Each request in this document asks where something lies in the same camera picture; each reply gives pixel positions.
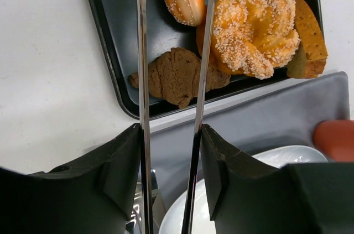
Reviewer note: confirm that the grey cloth placemat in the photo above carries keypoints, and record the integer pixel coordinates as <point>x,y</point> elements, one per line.
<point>285,113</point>

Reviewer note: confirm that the metal tongs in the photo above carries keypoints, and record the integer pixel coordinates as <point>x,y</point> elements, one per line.
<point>147,219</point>

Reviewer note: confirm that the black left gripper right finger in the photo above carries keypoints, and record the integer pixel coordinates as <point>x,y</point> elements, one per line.
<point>245,195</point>

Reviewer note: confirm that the white oval plate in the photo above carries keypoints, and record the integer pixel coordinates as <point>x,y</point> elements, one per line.
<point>279,157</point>

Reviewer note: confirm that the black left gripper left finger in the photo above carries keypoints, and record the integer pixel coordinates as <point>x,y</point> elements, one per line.
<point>91,194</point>

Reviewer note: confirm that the smooth orange round bun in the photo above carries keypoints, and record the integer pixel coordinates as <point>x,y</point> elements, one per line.
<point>200,29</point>

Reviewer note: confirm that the orange cup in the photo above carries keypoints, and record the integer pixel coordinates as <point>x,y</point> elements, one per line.
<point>335,139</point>

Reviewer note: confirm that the sliced brown bread loaf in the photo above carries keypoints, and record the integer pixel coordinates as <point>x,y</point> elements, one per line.
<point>310,58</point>

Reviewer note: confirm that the silver fork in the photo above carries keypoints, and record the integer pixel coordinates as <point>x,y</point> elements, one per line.
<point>159,211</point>

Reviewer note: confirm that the sesame twisted bread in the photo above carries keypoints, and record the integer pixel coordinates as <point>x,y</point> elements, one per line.
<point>253,37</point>

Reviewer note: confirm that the brown chocolate croissant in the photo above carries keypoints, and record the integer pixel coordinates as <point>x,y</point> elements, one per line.
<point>174,77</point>

